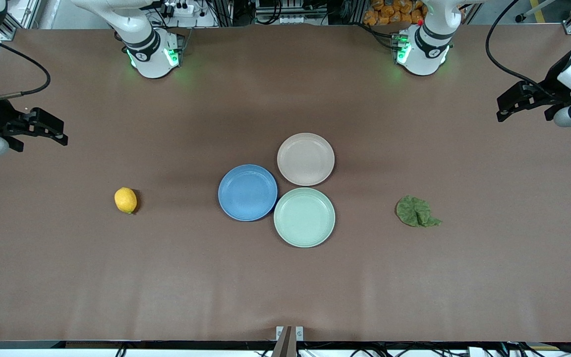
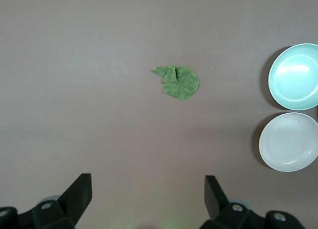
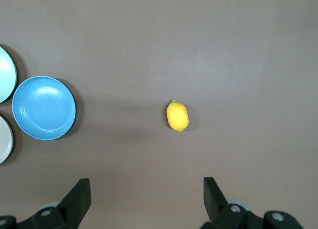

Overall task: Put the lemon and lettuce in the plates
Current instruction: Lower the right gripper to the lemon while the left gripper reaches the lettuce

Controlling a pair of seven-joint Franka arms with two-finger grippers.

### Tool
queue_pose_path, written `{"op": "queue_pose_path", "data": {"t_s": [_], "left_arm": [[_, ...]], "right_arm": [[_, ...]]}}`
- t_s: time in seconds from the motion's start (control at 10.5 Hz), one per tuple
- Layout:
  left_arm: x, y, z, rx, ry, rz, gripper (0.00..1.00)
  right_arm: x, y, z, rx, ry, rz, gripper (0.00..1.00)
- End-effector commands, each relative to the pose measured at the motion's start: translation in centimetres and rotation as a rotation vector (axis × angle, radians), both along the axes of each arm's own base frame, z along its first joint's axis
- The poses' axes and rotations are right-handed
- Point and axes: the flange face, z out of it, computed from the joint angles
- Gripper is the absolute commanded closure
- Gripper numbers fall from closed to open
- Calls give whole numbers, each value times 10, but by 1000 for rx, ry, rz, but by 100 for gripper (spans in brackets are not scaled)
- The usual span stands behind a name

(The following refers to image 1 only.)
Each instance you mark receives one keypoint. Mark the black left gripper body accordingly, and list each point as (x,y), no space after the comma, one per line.
(557,83)

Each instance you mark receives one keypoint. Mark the yellow lemon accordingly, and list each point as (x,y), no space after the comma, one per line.
(125,200)

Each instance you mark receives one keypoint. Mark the green lettuce leaf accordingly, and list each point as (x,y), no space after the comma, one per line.
(414,211)

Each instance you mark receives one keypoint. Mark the bag of orange fruit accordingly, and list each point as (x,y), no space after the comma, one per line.
(389,12)

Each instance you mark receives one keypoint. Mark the white power strip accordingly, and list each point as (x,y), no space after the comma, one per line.
(180,8)

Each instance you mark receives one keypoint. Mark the blue plate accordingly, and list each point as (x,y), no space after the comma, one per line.
(247,192)

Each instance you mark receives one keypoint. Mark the beige plate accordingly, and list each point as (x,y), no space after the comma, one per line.
(306,159)

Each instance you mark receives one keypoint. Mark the light green plate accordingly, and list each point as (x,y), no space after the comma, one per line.
(304,217)

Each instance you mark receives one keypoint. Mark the metal table edge bracket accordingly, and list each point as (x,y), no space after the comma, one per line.
(289,337)

